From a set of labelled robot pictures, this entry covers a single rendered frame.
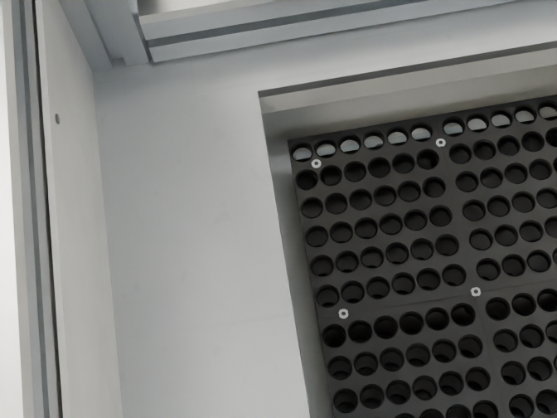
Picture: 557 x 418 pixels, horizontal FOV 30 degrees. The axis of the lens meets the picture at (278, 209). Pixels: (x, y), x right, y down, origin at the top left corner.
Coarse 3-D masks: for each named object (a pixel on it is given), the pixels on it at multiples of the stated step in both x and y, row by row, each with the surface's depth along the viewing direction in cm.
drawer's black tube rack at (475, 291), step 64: (320, 192) 60; (384, 192) 63; (448, 192) 59; (512, 192) 59; (320, 256) 59; (384, 256) 58; (448, 256) 58; (512, 256) 58; (320, 320) 57; (384, 320) 60; (448, 320) 57; (512, 320) 56; (384, 384) 55; (448, 384) 58; (512, 384) 55
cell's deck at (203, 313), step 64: (192, 64) 59; (256, 64) 58; (320, 64) 58; (384, 64) 58; (448, 64) 58; (512, 64) 59; (128, 128) 57; (192, 128) 57; (256, 128) 57; (128, 192) 56; (192, 192) 56; (256, 192) 55; (128, 256) 54; (192, 256) 54; (256, 256) 54; (128, 320) 53; (192, 320) 53; (256, 320) 53; (128, 384) 52; (192, 384) 52; (256, 384) 51
